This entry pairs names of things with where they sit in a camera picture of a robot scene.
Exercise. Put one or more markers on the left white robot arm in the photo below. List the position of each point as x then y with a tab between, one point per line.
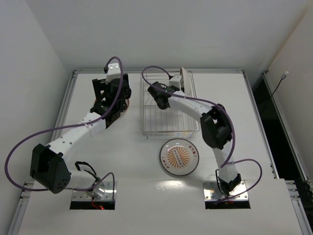
50	163

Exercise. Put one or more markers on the metal base plate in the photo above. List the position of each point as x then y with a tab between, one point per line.
212	193
104	192

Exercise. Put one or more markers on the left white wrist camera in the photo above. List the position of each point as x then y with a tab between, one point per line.
113	72

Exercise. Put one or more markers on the floral brown-rim plate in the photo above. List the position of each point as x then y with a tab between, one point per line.
185	81
127	103

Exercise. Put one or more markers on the wire dish rack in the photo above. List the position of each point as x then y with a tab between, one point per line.
163	111

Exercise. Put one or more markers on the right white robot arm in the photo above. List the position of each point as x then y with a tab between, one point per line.
216	128

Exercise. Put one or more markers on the orange sunburst plate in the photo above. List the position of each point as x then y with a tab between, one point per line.
179	157

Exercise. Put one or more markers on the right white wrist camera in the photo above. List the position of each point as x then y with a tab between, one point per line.
176	81

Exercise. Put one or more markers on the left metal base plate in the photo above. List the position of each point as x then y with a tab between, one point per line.
104	192

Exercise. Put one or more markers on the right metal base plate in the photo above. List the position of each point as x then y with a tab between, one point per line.
212	193

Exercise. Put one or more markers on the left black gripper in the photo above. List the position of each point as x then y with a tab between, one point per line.
98	86

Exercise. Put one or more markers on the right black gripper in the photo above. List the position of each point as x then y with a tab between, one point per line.
174	87

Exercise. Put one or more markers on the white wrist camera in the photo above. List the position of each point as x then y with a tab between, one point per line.
176	81
113	72

